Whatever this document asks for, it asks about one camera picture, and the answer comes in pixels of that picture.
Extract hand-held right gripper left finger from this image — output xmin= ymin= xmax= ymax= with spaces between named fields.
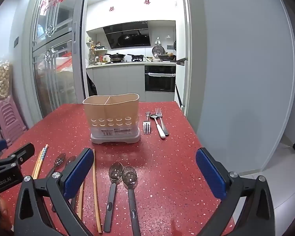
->
xmin=13 ymin=148 xmax=95 ymax=236

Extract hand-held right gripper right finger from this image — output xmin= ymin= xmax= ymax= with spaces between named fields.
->
xmin=195 ymin=148 xmax=276 ymax=236

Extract dark translucent spoon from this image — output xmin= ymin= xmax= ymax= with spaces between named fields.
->
xmin=45 ymin=153 xmax=66 ymax=181
xmin=64 ymin=156 xmax=77 ymax=171

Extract plain wooden chopstick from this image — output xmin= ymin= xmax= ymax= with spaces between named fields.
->
xmin=76 ymin=180 xmax=85 ymax=221
xmin=92 ymin=149 xmax=103 ymax=234

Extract striped tip chopstick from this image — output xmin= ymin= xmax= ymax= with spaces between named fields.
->
xmin=36 ymin=144 xmax=49 ymax=180
xmin=31 ymin=148 xmax=44 ymax=179

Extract stack of pink plastic stools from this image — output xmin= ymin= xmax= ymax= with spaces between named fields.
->
xmin=0 ymin=98 xmax=28 ymax=146

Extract clear bag of nuts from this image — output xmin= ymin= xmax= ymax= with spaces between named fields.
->
xmin=0 ymin=59 xmax=14 ymax=102

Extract small silver fork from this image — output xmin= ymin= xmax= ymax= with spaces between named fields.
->
xmin=143 ymin=112 xmax=151 ymax=135

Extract black garbage bag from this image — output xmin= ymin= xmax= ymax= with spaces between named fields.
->
xmin=87 ymin=73 xmax=97 ymax=97

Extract grey kitchen cabinet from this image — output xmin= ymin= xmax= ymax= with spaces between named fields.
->
xmin=86 ymin=63 xmax=146 ymax=103

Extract sliding glass door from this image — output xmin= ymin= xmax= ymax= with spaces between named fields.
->
xmin=23 ymin=0 xmax=88 ymax=119

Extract black built-in oven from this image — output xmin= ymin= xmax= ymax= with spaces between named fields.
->
xmin=144 ymin=65 xmax=176 ymax=93

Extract cooking oil bottle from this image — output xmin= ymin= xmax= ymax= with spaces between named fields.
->
xmin=89 ymin=41 xmax=95 ymax=65

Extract black wok with lid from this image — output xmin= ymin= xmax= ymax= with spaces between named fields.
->
xmin=104 ymin=52 xmax=126 ymax=62

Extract dark wok with food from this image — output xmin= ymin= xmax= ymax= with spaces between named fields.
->
xmin=158 ymin=53 xmax=176 ymax=62

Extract white tall cabinet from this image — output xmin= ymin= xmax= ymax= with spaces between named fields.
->
xmin=174 ymin=0 xmax=202 ymax=114

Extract black range hood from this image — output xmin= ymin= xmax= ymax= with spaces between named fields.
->
xmin=103 ymin=21 xmax=151 ymax=49

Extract black handled spoon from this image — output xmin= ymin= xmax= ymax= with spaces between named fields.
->
xmin=121 ymin=166 xmax=141 ymax=236
xmin=103 ymin=162 xmax=124 ymax=235

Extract white handled spoon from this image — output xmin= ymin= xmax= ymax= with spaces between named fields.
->
xmin=150 ymin=114 xmax=166 ymax=139

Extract dark handled fork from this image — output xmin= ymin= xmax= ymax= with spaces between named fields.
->
xmin=155 ymin=108 xmax=169 ymax=136

